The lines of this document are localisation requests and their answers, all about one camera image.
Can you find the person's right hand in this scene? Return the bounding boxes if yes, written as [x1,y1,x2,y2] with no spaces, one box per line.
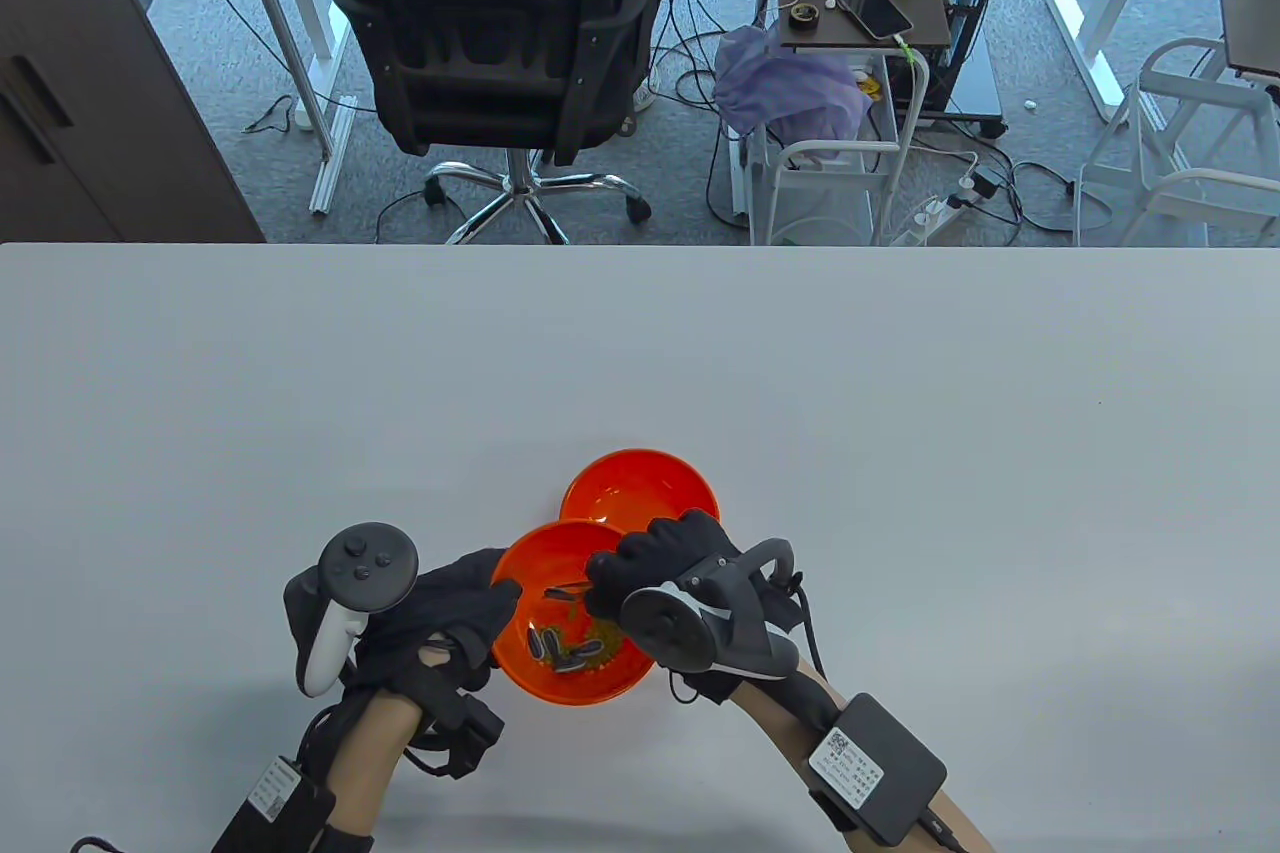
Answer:
[585,510,831,704]

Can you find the person's left hand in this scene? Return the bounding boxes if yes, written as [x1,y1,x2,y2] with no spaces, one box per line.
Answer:
[285,548,523,709]

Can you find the orange plastic bowl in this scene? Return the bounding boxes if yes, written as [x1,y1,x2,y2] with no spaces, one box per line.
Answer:
[559,448,721,534]
[490,520,661,706]

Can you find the pile of sunflower seeds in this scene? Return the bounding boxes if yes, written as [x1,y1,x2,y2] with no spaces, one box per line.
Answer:
[527,623,601,676]

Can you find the person's right forearm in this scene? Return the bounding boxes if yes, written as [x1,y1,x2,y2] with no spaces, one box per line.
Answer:
[725,673,996,853]

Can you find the person's left forearm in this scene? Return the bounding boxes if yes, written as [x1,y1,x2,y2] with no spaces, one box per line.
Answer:
[300,688,426,853]

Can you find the grey tracking controller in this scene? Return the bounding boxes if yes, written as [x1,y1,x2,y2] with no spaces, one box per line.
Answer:
[297,523,419,697]
[620,540,804,681]

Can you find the pile of green beans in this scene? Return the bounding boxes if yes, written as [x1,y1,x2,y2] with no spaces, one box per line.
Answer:
[545,588,631,669]

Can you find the black wrist sensor box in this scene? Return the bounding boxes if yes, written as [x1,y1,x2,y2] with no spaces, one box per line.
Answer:
[808,693,948,847]
[213,755,336,853]

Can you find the white power strip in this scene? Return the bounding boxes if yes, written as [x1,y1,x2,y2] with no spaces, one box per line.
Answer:
[888,176,986,246]

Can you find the purple cloth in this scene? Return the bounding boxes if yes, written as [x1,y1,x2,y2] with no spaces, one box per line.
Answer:
[713,25,873,159]

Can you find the black office chair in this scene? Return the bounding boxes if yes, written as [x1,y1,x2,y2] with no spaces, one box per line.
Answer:
[312,0,669,244]

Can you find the black smartphone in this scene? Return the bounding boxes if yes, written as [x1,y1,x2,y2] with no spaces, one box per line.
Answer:
[838,0,914,41]

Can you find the brown cabinet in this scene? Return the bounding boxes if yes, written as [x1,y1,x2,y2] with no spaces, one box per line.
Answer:
[0,0,266,244]

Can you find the white desk leg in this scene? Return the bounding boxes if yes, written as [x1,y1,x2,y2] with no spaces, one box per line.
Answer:
[1045,0,1186,124]

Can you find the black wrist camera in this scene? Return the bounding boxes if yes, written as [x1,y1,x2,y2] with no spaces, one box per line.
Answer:
[415,683,506,781]

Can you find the white wire cart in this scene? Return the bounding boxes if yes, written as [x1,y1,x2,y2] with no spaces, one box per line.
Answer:
[745,43,931,246]

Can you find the black cable bundle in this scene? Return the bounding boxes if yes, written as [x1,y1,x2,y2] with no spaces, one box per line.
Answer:
[650,0,771,224]

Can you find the white desk frame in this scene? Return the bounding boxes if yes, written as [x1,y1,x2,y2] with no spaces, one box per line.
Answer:
[215,0,358,216]

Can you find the white metal chair frame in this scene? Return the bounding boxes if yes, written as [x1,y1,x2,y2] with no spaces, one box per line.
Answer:
[1072,38,1280,246]

